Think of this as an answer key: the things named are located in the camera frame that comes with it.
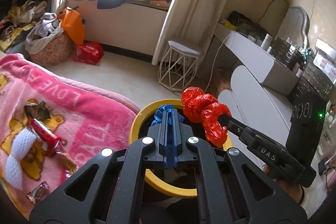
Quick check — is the yellow trash bin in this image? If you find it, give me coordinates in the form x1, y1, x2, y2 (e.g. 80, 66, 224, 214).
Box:
129, 99, 235, 199

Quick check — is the pink printed blanket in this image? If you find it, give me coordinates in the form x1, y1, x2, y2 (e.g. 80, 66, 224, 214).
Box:
0, 53, 143, 221

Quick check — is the orange bag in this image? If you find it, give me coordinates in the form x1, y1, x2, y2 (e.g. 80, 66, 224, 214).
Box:
56, 7, 86, 46

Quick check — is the white wire stool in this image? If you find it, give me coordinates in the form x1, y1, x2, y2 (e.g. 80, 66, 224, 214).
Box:
157, 40, 206, 92

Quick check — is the brown clear wrapper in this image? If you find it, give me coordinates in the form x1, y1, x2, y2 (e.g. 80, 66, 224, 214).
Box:
56, 151, 78, 174

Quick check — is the dark cosmetics organiser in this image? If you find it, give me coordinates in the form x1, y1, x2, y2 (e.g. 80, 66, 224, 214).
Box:
270, 36, 305, 70

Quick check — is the dark snack packet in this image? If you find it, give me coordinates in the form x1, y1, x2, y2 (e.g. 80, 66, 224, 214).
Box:
24, 101, 52, 120

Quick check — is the black bag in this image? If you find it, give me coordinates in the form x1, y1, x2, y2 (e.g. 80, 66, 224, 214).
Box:
226, 10, 266, 33

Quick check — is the pile of folded clothes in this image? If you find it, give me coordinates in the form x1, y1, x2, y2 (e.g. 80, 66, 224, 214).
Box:
0, 0, 48, 49

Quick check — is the white cable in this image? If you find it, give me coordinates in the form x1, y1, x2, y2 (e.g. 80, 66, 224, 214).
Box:
205, 30, 237, 95

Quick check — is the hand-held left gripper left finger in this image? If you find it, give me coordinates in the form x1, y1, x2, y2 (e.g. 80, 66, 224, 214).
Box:
29, 110, 171, 224

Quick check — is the red shopping bag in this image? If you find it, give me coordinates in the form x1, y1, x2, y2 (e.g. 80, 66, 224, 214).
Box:
73, 42, 105, 65

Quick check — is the clear plastic wrapper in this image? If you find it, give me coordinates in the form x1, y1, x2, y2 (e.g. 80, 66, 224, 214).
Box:
25, 181, 50, 205

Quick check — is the silver framed mirror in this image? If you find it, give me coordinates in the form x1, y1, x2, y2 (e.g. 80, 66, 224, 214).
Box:
274, 5, 311, 49

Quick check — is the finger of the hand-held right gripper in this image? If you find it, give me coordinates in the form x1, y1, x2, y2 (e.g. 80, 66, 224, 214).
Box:
219, 113, 263, 151

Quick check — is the blue plastic bag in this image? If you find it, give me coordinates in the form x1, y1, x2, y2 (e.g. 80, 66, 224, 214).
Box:
151, 103, 186, 128

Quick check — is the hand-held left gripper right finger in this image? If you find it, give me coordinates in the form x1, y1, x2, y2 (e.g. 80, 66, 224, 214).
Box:
171, 111, 308, 224

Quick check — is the grey white garment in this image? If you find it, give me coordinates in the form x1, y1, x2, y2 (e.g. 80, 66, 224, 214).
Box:
25, 13, 65, 54

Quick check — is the red snack wrapper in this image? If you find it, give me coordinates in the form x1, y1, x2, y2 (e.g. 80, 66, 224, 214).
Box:
27, 118, 64, 157

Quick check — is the white bottle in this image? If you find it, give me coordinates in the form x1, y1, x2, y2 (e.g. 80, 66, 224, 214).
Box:
262, 34, 274, 50

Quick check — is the floral laundry basket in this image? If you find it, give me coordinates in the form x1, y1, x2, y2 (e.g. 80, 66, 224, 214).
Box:
29, 32, 74, 67

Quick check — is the person's leg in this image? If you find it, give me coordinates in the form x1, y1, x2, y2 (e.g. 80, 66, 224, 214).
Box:
140, 196, 196, 224

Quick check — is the red plastic bag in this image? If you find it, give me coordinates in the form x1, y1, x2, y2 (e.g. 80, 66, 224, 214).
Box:
181, 86, 232, 149

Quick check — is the grey cable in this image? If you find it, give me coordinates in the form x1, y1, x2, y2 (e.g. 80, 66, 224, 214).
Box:
256, 0, 291, 24

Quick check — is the white foam fruit net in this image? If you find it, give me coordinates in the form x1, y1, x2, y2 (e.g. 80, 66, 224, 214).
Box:
5, 128, 36, 191

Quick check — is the person's right hand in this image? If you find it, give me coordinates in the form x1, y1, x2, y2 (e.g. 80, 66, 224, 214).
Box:
263, 164, 304, 204

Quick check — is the white dresser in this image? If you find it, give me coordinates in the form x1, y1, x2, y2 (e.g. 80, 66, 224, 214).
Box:
214, 21, 303, 96

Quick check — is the wide cream curtain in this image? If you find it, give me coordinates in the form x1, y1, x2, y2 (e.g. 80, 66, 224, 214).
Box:
152, 0, 241, 65

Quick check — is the white rounded chair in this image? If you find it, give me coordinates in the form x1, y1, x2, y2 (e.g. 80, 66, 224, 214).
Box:
217, 65, 292, 151

